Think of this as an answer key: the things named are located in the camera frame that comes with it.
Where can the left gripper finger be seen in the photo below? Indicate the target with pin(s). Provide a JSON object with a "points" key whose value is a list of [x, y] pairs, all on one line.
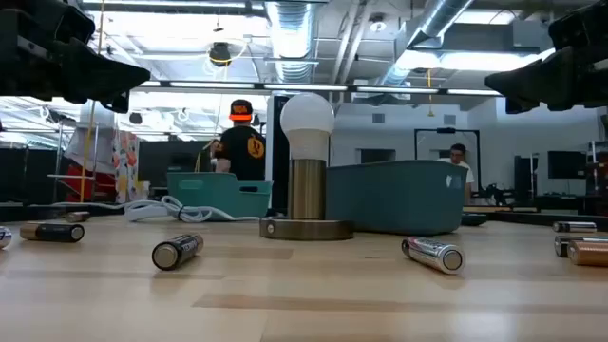
{"points": [[119, 102], [95, 76]]}

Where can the black copper battery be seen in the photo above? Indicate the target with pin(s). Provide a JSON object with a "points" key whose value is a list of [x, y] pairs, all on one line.
{"points": [[589, 254], [176, 252], [77, 217], [52, 233]]}

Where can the floral patterned cloth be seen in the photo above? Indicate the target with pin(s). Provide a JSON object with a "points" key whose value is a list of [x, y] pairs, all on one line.
{"points": [[126, 161]]}

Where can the person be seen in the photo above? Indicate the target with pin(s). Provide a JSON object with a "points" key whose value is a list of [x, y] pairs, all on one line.
{"points": [[242, 152], [458, 157]]}

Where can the black computer monitor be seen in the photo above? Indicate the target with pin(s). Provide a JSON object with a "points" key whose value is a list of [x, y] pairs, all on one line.
{"points": [[166, 161]]}

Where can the red object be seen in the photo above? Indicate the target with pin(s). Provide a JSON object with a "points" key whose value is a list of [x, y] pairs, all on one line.
{"points": [[95, 183]]}

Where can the light teal plastic bin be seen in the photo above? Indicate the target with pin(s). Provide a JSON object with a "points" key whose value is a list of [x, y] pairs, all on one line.
{"points": [[218, 195]]}

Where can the silver and black battery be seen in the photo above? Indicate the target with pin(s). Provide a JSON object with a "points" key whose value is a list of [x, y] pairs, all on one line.
{"points": [[560, 246]]}

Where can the dark teal plastic bin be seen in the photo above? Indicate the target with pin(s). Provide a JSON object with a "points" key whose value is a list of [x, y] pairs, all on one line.
{"points": [[394, 199]]}

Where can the overhead LED light bar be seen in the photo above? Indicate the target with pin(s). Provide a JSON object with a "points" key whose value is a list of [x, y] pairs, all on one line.
{"points": [[304, 87]]}

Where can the brass lamp with white bulb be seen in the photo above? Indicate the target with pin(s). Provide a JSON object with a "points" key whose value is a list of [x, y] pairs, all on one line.
{"points": [[306, 190]]}

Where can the black rectangular frame stand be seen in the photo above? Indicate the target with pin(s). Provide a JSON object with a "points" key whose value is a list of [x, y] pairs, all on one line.
{"points": [[446, 130]]}

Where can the black wall screen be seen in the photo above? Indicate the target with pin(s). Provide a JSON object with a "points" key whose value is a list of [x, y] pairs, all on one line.
{"points": [[567, 165]]}

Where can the black ceiling camera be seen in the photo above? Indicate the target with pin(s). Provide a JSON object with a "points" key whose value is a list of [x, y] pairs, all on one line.
{"points": [[220, 53]]}

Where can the silver ventilation duct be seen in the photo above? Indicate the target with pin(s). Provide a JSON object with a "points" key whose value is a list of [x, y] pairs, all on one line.
{"points": [[292, 43], [427, 28]]}

